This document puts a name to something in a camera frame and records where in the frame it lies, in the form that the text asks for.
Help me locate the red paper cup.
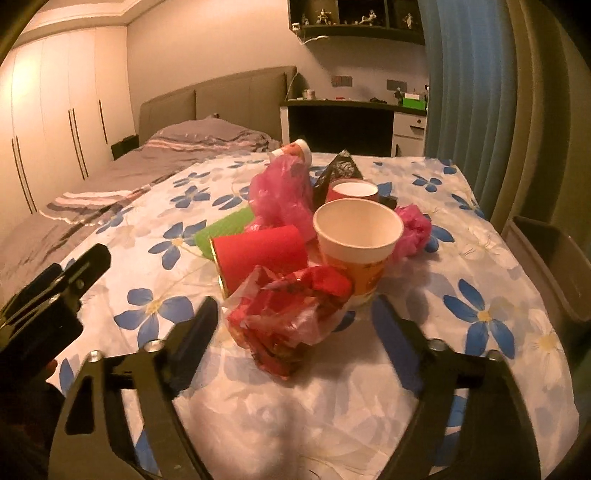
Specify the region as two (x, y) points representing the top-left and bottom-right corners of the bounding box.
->
(325, 179), (380, 205)
(210, 224), (310, 297)

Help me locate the black nightstand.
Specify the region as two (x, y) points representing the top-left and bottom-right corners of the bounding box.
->
(111, 134), (140, 161)

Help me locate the green ribbed cup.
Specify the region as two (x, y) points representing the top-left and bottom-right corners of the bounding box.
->
(193, 206), (256, 259)

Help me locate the dark desk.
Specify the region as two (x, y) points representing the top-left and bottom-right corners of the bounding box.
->
(279, 97), (428, 158)

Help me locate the blue floral bedsheet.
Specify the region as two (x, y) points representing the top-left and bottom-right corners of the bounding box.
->
(46, 151), (581, 480)

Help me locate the black plastic bag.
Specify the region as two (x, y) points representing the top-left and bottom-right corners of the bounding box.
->
(311, 150), (399, 209)

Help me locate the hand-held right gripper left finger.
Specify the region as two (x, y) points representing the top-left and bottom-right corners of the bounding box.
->
(48, 295), (220, 480)

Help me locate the grey striped pillow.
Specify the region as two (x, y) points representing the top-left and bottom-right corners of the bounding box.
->
(147, 115), (279, 154)

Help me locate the red plastic wrapper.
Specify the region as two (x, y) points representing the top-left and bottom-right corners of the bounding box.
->
(225, 265), (354, 380)

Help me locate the white paper cup orange print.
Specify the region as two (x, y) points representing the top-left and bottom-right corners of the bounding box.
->
(313, 198), (405, 308)

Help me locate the dark wall shelf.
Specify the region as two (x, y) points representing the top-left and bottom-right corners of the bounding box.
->
(287, 0), (426, 46)

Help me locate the padded bed headboard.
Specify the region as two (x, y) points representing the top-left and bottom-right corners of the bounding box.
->
(139, 65), (299, 145)

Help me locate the grey striped duvet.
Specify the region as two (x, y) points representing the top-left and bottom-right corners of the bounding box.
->
(0, 136), (280, 301)

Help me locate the blue curtain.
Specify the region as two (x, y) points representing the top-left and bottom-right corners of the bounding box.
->
(417, 0), (523, 223)

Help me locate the white and orange cup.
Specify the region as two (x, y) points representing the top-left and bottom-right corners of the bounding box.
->
(270, 138), (313, 168)

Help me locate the beige curtain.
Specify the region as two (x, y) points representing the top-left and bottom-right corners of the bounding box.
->
(488, 0), (591, 241)

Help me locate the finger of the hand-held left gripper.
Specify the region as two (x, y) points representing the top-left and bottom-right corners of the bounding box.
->
(2, 243), (112, 319)

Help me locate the small pink plastic bag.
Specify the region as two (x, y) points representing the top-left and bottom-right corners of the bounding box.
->
(392, 204), (433, 260)

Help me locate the large pink plastic bag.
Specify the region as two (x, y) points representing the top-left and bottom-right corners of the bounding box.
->
(248, 154), (318, 241)

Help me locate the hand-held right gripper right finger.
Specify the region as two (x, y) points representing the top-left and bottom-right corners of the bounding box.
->
(373, 295), (542, 480)

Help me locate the grey trash bin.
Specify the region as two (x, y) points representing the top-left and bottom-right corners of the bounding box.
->
(501, 215), (591, 325)

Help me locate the white drawer unit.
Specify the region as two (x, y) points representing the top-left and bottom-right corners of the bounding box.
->
(391, 111), (428, 158)

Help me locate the white wardrobe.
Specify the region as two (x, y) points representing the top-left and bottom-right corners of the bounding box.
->
(0, 25), (129, 241)

